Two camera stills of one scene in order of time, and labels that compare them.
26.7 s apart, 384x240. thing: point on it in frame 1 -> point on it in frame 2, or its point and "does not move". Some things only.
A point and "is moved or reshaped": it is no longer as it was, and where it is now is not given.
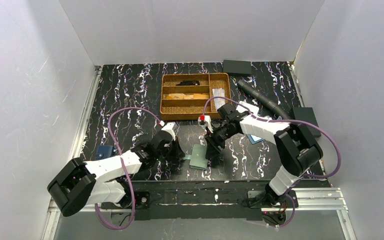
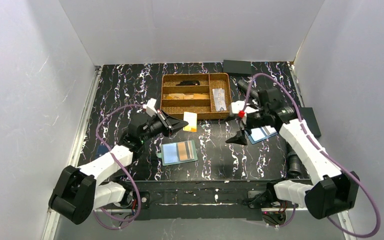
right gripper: [211, 143] -> [242, 124]
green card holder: [198, 158] is moved or reshaped
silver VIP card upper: [219, 92] does not move
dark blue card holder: [103, 152] does not move
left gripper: [175, 149] -> [164, 121]
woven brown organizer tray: [189, 96] does not move
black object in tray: [189, 82] does not move
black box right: [307, 114] does not move
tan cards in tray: [180, 96] does not move
